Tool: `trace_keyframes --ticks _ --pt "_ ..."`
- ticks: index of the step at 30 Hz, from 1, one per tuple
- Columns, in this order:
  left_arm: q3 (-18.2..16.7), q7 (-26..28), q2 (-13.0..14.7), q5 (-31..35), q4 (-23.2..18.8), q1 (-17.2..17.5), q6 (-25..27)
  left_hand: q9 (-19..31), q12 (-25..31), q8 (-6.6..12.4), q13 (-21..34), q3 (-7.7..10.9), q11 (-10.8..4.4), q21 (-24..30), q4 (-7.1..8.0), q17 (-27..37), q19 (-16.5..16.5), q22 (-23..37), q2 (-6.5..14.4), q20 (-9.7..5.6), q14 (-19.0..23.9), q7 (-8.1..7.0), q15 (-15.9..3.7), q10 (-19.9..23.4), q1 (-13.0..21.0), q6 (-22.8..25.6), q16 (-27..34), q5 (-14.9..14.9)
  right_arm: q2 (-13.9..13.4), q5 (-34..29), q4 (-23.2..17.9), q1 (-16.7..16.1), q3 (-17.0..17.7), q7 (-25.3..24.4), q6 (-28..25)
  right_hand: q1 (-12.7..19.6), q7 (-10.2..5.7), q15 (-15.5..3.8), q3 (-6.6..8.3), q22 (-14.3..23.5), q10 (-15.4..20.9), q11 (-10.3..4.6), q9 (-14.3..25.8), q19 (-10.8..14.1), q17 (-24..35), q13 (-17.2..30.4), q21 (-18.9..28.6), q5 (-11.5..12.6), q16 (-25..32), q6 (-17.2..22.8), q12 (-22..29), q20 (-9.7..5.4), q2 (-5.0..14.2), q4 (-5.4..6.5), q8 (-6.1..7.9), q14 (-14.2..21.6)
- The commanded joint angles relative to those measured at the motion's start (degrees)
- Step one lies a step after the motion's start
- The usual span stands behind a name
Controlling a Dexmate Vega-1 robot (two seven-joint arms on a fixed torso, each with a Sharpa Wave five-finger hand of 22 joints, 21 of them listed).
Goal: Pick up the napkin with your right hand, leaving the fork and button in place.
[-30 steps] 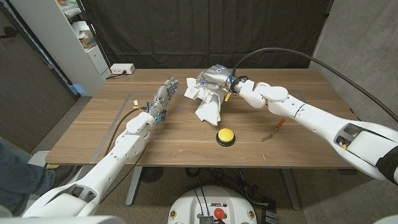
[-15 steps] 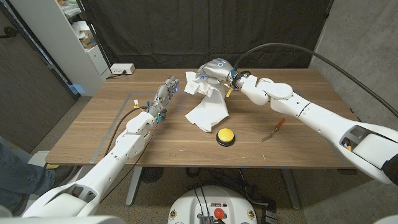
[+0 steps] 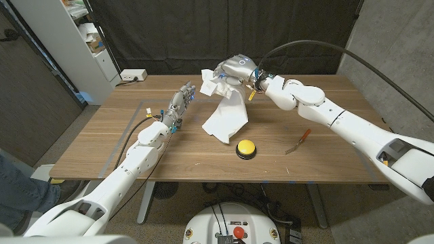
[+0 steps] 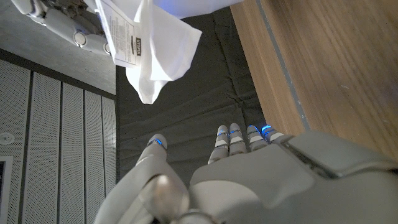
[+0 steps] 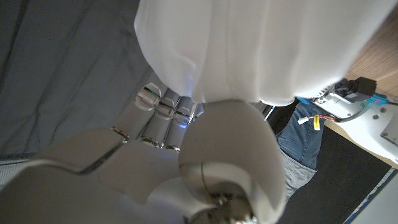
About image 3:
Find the white shelf cabinet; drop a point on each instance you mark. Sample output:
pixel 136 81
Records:
pixel 68 51

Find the black fabric backdrop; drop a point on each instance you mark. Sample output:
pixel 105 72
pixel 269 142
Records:
pixel 169 34

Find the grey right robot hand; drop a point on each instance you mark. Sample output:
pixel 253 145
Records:
pixel 239 66

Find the yellow push button black base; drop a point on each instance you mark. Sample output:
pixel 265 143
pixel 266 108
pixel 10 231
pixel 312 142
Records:
pixel 246 147

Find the dark shoe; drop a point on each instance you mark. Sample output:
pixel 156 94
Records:
pixel 66 191

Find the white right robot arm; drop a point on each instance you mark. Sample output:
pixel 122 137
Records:
pixel 356 128

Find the grey table leg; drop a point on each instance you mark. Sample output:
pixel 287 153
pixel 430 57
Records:
pixel 146 203
pixel 317 206

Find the person's leg in jeans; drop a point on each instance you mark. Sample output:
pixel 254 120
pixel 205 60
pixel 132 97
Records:
pixel 20 193

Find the white power strip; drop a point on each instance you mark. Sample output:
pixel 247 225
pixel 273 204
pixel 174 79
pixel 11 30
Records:
pixel 133 74

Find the dark wooden door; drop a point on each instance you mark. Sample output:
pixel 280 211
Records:
pixel 30 101

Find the white napkin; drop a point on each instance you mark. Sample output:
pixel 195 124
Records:
pixel 227 115

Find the cardboard box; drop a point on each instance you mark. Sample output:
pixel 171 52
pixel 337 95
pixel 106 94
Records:
pixel 97 44

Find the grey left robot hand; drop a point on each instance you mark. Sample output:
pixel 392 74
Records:
pixel 179 103

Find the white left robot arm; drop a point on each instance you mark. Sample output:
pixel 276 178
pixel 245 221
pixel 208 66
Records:
pixel 118 179

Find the red emergency stop button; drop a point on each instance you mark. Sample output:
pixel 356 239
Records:
pixel 239 232

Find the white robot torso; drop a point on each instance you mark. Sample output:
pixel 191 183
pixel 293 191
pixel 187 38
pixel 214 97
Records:
pixel 230 220

